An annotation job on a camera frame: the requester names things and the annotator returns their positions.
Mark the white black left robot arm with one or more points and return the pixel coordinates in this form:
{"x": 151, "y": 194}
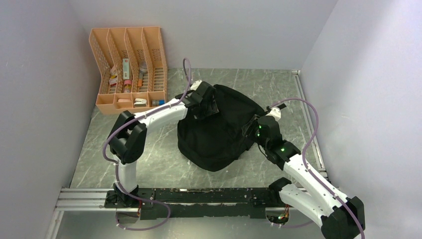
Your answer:
{"x": 128, "y": 136}

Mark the orange marker in organizer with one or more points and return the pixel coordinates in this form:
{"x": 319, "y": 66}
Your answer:
{"x": 140, "y": 79}

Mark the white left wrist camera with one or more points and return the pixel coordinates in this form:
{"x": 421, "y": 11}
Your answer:
{"x": 195, "y": 85}

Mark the tall white pink box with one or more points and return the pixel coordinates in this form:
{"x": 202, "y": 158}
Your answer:
{"x": 125, "y": 69}

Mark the white stapler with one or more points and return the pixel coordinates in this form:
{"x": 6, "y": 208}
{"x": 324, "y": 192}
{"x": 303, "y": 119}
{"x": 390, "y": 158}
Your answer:
{"x": 140, "y": 102}

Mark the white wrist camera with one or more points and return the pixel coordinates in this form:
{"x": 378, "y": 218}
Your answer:
{"x": 195, "y": 85}
{"x": 274, "y": 112}

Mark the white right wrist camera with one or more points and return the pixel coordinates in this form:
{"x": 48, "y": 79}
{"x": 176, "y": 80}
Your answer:
{"x": 274, "y": 112}

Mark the aluminium side rail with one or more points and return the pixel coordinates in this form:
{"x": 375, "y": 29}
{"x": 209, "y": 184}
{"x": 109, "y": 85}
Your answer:
{"x": 307, "y": 114}

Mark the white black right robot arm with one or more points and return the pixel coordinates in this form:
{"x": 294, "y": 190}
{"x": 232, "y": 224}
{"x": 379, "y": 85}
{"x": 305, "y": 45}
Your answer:
{"x": 337, "y": 215}

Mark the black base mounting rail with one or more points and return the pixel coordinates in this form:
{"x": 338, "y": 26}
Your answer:
{"x": 158, "y": 203}

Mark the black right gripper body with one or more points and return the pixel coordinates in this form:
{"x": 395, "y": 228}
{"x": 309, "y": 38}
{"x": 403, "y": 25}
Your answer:
{"x": 262, "y": 141}

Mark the black student backpack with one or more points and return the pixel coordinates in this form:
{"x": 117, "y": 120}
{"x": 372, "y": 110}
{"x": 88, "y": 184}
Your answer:
{"x": 216, "y": 141}

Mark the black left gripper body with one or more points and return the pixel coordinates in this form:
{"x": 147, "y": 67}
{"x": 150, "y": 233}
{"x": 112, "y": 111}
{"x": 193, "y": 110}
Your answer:
{"x": 203, "y": 111}

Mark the peach plastic desk organizer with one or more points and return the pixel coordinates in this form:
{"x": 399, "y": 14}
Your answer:
{"x": 144, "y": 48}

